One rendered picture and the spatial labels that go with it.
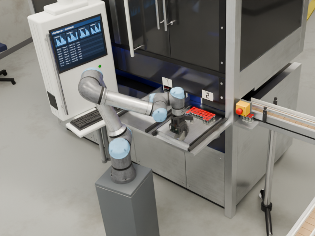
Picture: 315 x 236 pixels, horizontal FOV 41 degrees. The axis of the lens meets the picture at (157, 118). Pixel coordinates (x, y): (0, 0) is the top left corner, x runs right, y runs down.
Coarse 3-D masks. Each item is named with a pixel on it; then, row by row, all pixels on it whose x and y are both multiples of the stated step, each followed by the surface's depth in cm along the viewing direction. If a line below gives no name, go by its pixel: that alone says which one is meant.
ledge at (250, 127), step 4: (240, 120) 268; (256, 120) 267; (236, 124) 265; (240, 124) 265; (244, 124) 264; (248, 124) 264; (252, 124) 263; (256, 124) 263; (244, 128) 263; (248, 128) 260; (252, 128) 260
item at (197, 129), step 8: (216, 120) 270; (160, 128) 263; (168, 128) 267; (192, 128) 265; (200, 128) 264; (208, 128) 257; (168, 136) 256; (192, 136) 257; (200, 136) 253; (184, 144) 249
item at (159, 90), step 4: (160, 88) 308; (152, 92) 302; (156, 92) 305; (160, 92) 307; (164, 92) 306; (148, 96) 299; (188, 96) 293; (148, 100) 298; (188, 100) 294; (168, 108) 287; (168, 112) 280; (148, 116) 279
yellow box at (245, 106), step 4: (240, 100) 260; (244, 100) 259; (236, 104) 257; (240, 104) 256; (244, 104) 255; (248, 104) 255; (236, 108) 258; (240, 108) 256; (244, 108) 254; (248, 108) 256; (244, 112) 256; (248, 112) 258; (244, 116) 257
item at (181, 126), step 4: (172, 116) 236; (176, 116) 235; (180, 116) 235; (172, 120) 238; (176, 120) 238; (180, 120) 240; (184, 120) 241; (172, 124) 239; (176, 124) 239; (180, 124) 239; (184, 124) 240; (172, 128) 240; (176, 128) 238; (180, 128) 238; (184, 128) 242; (172, 132) 242; (176, 132) 239; (180, 132) 239
